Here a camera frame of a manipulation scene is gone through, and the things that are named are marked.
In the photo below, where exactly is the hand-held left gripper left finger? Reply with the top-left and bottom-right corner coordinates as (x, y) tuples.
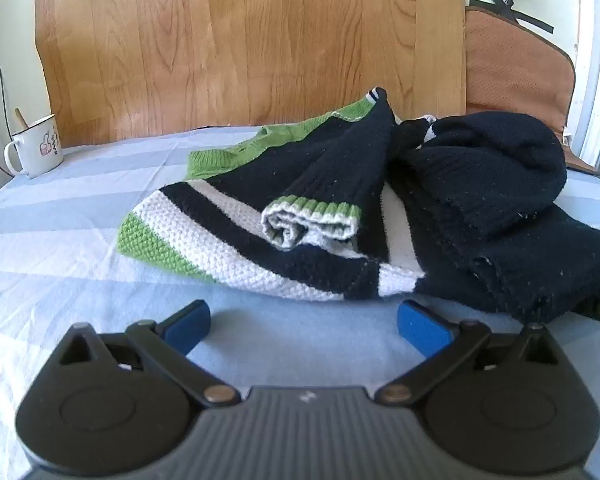
(54, 299), (242, 407)

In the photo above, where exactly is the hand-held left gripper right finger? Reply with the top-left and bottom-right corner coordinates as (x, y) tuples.
(375, 299), (557, 406)

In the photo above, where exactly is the navy green white knit sweater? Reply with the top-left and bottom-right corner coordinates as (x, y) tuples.
(116, 87), (600, 323)

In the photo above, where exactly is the light blue striped bed sheet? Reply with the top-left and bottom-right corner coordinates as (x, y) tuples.
(0, 125), (600, 480)

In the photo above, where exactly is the white enamel mug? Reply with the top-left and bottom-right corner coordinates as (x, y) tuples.
(4, 113), (64, 179)

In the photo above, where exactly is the brown cushion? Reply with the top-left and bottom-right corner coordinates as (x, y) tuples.
(464, 5), (600, 177)

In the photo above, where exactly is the wooden board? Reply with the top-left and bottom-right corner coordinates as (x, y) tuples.
(33, 0), (468, 149)

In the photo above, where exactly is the white door frame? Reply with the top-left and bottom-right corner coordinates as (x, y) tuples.
(566, 0), (600, 168)

